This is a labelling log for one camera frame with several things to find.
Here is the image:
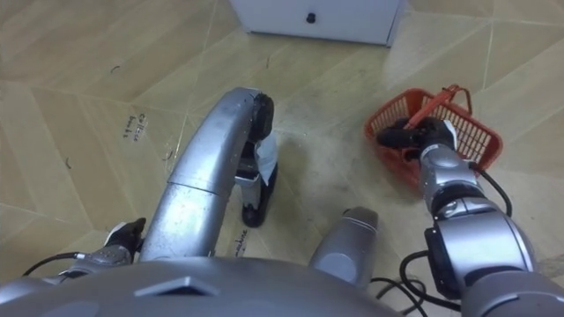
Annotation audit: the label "red plastic basket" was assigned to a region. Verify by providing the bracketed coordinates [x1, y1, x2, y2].
[363, 84, 504, 191]

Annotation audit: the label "white cabinet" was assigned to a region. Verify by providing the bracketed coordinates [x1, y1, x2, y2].
[228, 0, 407, 48]

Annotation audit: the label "robot legs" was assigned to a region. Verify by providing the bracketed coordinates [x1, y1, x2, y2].
[137, 85, 381, 291]

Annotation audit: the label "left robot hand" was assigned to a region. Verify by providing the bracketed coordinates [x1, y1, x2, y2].
[103, 217, 148, 261]

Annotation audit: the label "thin black floor cable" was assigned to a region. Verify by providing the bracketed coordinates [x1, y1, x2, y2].
[368, 276, 429, 317]

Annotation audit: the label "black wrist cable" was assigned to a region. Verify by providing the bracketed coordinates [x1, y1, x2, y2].
[21, 251, 87, 278]
[398, 161, 515, 313]

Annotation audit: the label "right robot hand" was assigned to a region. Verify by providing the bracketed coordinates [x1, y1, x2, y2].
[375, 116, 459, 161]

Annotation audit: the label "robot body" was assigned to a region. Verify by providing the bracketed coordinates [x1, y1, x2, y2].
[0, 256, 403, 317]

